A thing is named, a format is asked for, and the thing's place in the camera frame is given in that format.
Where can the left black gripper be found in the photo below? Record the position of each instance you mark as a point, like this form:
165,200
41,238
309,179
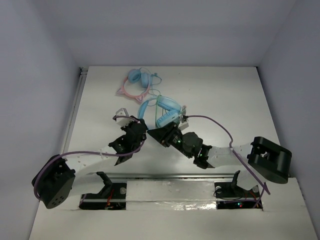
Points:
136,128

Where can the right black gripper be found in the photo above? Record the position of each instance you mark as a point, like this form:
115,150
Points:
164,136

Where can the light blue headphones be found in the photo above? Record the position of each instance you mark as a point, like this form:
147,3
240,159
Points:
167,110

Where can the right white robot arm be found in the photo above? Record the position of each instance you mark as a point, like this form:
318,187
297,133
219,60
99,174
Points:
259,161

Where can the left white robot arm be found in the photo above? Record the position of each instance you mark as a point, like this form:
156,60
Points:
53,184

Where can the pink cat-ear headphones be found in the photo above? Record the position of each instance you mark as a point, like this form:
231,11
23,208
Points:
137,76

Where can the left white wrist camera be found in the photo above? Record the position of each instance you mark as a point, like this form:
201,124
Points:
122,117

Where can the aluminium rail left side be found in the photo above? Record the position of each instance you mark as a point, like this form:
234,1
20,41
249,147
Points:
83,72

